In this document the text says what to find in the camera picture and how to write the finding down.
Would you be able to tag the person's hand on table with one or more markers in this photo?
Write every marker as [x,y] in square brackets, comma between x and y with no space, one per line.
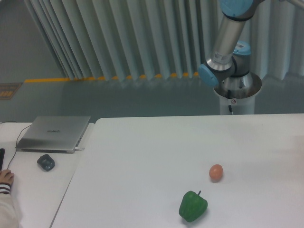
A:
[6,177]

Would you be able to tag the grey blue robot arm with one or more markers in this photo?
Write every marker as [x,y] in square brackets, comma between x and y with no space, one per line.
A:
[228,42]

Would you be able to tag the white sleeved forearm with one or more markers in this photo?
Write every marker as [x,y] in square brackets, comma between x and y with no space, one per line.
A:
[8,216]

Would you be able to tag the green bell pepper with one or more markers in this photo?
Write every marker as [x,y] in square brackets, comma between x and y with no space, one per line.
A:
[192,206]

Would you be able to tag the black phone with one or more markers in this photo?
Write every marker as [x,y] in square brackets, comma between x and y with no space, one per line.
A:
[2,154]

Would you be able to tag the silver laptop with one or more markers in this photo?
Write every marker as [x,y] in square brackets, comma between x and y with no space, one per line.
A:
[58,134]

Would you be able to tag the white pleated curtain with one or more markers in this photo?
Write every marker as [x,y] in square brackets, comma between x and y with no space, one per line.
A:
[132,39]

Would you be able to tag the brown egg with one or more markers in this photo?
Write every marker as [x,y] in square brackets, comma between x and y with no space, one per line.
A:
[216,172]

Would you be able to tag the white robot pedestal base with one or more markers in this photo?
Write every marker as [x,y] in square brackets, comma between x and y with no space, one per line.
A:
[237,94]

